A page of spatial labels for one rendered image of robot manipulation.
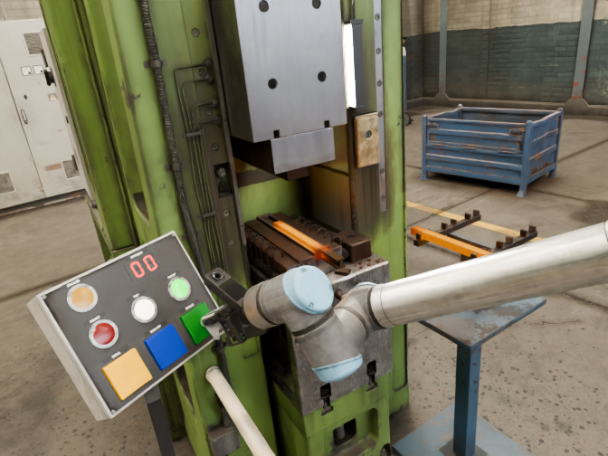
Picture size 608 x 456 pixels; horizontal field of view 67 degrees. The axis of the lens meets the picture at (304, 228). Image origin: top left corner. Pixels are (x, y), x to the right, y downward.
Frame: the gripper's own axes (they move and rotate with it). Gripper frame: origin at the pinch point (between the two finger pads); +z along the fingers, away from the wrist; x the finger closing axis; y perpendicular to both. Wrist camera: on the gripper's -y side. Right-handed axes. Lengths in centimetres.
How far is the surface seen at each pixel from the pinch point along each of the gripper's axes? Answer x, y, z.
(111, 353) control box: -20.5, -4.6, 3.0
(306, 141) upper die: 45, -26, -17
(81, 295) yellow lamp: -19.9, -17.8, 2.6
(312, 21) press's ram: 50, -51, -34
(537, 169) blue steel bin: 433, 75, 38
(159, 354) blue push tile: -12.4, 1.2, 2.2
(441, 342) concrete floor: 148, 92, 45
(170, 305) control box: -4.0, -6.5, 3.0
